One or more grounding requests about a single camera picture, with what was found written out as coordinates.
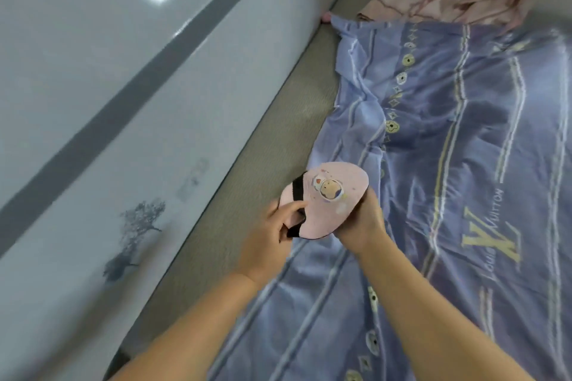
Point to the person's right hand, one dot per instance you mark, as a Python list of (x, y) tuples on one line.
[(363, 226)]

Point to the person's left hand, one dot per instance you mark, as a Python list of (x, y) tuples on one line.
[(261, 249)]

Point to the person's left thumb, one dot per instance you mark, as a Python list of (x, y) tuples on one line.
[(289, 206)]

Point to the pink sock with cartoon print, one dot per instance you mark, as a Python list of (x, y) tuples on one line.
[(325, 202)]

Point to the person's left forearm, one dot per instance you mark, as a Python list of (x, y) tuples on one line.
[(187, 331)]

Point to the person's right forearm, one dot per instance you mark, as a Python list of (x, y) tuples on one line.
[(429, 318)]

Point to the purple striped bed sheet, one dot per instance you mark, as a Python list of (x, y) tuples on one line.
[(447, 197)]

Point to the small pink object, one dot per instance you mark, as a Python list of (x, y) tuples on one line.
[(326, 16)]

